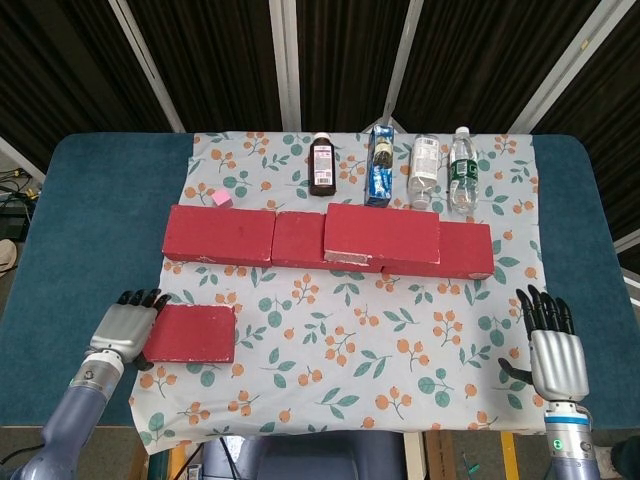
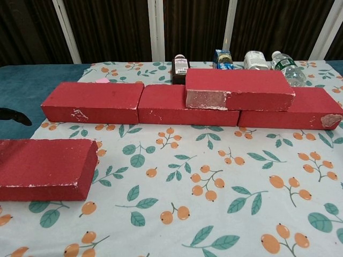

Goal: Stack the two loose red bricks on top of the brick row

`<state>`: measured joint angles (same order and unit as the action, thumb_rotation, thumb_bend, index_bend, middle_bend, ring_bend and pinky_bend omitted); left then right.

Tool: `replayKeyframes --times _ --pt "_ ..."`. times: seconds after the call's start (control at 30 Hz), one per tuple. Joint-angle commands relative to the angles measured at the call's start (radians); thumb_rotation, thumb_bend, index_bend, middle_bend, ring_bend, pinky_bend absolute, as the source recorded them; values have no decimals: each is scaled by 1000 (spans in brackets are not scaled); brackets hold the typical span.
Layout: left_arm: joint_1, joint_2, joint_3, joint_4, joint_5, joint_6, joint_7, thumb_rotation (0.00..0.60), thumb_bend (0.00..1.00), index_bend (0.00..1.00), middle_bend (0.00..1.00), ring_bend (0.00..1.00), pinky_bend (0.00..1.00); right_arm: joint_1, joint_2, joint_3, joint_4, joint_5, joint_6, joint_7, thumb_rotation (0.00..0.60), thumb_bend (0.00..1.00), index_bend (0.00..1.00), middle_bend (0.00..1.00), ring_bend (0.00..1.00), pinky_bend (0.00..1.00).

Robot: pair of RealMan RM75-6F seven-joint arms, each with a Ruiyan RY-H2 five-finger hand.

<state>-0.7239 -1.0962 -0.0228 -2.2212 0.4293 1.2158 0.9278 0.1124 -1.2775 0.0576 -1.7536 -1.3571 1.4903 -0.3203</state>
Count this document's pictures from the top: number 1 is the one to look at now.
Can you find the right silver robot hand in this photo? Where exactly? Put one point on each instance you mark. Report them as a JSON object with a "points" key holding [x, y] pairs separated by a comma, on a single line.
{"points": [[557, 365]]}

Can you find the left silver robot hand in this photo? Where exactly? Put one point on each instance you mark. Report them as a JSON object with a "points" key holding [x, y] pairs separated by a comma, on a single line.
{"points": [[122, 330]]}

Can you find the red brick with white-chipped edges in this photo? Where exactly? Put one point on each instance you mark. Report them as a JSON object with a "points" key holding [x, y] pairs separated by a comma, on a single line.
{"points": [[195, 332]]}

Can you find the red brick with worn patch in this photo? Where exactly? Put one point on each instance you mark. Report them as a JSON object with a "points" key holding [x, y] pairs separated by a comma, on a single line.
{"points": [[380, 230]]}

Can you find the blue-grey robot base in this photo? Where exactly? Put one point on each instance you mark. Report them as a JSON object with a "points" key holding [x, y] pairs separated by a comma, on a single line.
{"points": [[310, 455]]}

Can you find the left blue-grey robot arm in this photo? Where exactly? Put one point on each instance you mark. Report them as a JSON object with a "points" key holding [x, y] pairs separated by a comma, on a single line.
{"points": [[75, 410]]}

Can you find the teal felt table cover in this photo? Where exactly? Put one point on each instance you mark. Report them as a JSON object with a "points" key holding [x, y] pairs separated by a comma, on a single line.
{"points": [[75, 250]]}

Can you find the yellow table leg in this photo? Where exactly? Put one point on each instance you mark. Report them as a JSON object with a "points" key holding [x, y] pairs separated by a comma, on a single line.
{"points": [[509, 455]]}

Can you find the red brick with white scratches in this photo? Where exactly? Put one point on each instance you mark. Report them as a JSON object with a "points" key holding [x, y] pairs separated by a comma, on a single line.
{"points": [[220, 232]]}

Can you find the beige straw hat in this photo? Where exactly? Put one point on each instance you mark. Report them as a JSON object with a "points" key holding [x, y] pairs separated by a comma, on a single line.
{"points": [[6, 255]]}

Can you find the brown cardboard box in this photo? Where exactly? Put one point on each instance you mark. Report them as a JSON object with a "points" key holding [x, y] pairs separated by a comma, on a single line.
{"points": [[440, 455]]}

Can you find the red brick with broken corner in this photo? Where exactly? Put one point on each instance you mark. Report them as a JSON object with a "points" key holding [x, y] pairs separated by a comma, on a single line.
{"points": [[465, 247]]}

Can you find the small pink cube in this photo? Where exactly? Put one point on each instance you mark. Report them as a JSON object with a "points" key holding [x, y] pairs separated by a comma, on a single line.
{"points": [[221, 197]]}

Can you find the plain red brick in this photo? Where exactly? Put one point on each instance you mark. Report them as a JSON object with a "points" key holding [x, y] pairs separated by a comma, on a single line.
{"points": [[297, 237]]}

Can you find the floral tablecloth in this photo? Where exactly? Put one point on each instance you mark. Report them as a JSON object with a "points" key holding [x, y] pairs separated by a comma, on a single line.
{"points": [[320, 350]]}

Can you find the water bottle with green label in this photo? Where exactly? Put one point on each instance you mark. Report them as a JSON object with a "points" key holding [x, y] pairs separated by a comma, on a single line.
{"points": [[463, 170]]}

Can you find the clear bottle with white label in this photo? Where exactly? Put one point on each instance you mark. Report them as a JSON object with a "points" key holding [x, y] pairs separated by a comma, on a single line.
{"points": [[424, 165]]}

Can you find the brown medicine bottle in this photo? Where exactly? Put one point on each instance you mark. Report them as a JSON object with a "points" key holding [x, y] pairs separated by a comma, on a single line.
{"points": [[323, 165]]}

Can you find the blue cookie box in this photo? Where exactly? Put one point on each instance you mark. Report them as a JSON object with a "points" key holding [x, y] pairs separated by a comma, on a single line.
{"points": [[379, 170]]}

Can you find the dark slatted white-framed partition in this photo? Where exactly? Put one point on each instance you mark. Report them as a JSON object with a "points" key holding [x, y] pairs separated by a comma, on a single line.
{"points": [[225, 50]]}

